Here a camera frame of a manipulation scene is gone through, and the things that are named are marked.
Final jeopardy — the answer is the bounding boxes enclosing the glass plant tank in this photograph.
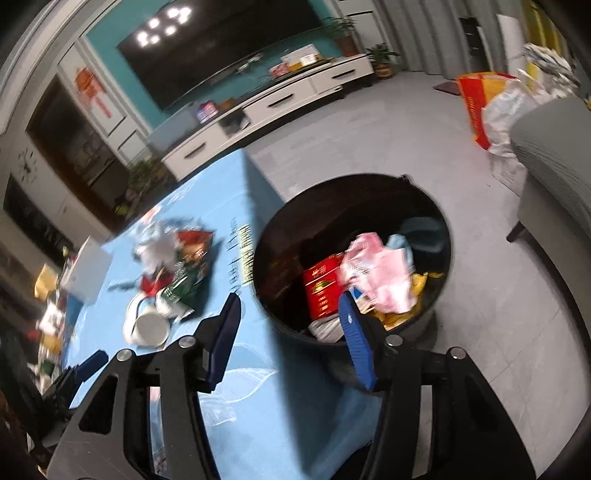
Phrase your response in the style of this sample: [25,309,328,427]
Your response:
[113,157,179,232]

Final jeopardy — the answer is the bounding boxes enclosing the teal wrapper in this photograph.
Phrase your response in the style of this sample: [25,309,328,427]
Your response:
[385,217,447,269]

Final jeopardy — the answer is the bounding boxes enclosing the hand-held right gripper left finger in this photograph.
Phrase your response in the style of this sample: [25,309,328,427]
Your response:
[46,291,243,480]

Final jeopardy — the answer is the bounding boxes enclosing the grey curtain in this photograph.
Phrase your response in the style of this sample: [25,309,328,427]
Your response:
[369,0,462,75]

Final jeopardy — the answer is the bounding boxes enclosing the black television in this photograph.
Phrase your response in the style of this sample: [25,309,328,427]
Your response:
[115,0,325,112]

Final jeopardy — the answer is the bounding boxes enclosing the grey sofa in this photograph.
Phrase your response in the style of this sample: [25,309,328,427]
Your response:
[507,99,591,325]

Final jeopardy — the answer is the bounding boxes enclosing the patterned cloth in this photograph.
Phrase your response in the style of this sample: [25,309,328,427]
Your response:
[522,41,581,98]

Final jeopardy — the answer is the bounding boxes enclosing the white TV cabinet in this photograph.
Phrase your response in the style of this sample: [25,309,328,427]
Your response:
[161,53,375,181]

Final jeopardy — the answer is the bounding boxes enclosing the white plastic bag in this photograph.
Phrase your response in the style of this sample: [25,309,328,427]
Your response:
[480,80,555,158]

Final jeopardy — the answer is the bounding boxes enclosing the pale blue plastic packet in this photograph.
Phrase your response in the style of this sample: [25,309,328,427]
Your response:
[136,222,182,274]

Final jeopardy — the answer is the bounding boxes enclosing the blue floral tablecloth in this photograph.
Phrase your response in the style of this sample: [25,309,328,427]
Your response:
[60,150,385,480]

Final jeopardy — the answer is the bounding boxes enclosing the yellow cloth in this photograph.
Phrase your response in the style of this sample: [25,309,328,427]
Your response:
[33,265,59,299]

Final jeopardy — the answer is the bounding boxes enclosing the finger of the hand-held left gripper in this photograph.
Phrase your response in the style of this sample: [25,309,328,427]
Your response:
[60,350,110,387]

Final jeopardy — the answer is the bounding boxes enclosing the black trash bin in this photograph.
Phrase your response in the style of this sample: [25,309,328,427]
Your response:
[252,173,456,357]

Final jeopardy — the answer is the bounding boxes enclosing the small potted plant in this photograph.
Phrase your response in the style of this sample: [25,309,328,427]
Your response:
[367,44,400,79]

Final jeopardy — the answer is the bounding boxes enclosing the black wall clock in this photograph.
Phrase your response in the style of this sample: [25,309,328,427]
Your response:
[16,148,38,181]

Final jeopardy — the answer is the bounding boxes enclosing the pink wrapper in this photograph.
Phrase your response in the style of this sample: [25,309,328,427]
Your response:
[337,233,417,313]

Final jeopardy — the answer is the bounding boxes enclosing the red wall hanging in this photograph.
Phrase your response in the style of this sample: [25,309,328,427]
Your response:
[74,67,114,119]

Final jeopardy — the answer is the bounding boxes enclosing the tall potted plant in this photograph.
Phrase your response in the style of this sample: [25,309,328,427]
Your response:
[323,16,359,56]

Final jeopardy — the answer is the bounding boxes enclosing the red wrapper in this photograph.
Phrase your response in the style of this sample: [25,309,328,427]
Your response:
[178,229,214,251]

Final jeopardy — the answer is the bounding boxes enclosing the white flat box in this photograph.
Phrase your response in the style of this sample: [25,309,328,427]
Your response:
[281,44,320,70]

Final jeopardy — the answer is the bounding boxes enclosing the green snack bag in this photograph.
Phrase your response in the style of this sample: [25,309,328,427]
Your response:
[159,264,209,311]

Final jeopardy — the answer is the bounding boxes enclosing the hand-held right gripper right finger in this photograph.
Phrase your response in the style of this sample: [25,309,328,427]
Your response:
[338,291,539,480]

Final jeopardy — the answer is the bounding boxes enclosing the white medicine box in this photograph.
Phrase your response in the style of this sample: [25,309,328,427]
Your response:
[308,318,345,343]

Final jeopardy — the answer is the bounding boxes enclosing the red box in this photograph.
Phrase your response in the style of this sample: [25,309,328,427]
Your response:
[302,254,352,321]

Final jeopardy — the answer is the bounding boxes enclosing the white paper cup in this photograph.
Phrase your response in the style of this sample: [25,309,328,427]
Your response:
[124,295,170,350]

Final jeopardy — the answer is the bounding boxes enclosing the orange shopping bag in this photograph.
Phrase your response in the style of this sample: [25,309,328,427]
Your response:
[457,73,520,151]

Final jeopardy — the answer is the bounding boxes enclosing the yellow snack bag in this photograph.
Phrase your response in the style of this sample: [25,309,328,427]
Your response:
[373,272,445,329]

